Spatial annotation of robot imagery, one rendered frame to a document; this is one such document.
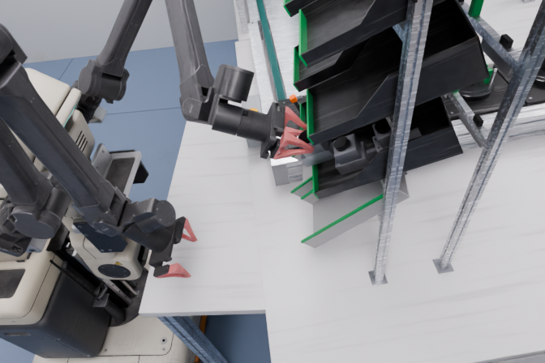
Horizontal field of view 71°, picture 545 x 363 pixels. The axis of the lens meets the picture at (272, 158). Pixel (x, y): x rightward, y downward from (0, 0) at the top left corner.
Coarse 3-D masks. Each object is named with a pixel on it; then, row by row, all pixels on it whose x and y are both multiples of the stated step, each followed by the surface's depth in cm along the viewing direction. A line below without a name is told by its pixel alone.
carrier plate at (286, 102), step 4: (304, 96) 133; (280, 100) 134; (284, 100) 133; (288, 100) 133; (300, 100) 132; (304, 100) 132; (280, 104) 132; (284, 104) 132; (288, 104) 132; (292, 104) 132; (280, 108) 131; (292, 108) 130; (296, 108) 130; (296, 112) 128; (288, 124) 125; (292, 124) 125; (296, 124) 125; (296, 128) 123; (288, 148) 118; (292, 148) 118; (296, 148) 118
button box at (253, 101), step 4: (248, 96) 139; (252, 96) 139; (256, 96) 138; (248, 100) 138; (252, 100) 137; (256, 100) 137; (244, 104) 137; (248, 104) 136; (252, 104) 136; (256, 104) 136; (260, 104) 136; (248, 108) 135; (256, 108) 134; (260, 108) 134; (260, 112) 133; (248, 140) 127; (252, 140) 127; (248, 144) 128; (252, 144) 129; (256, 144) 129; (260, 144) 129
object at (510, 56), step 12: (396, 24) 51; (480, 24) 61; (492, 36) 58; (492, 48) 59; (504, 48) 56; (504, 60) 57; (516, 60) 54; (456, 96) 74; (468, 108) 71; (468, 120) 70; (480, 132) 67; (384, 180) 73
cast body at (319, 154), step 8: (304, 136) 76; (312, 144) 75; (320, 144) 75; (328, 144) 77; (312, 152) 77; (320, 152) 77; (328, 152) 76; (304, 160) 79; (312, 160) 79; (320, 160) 78
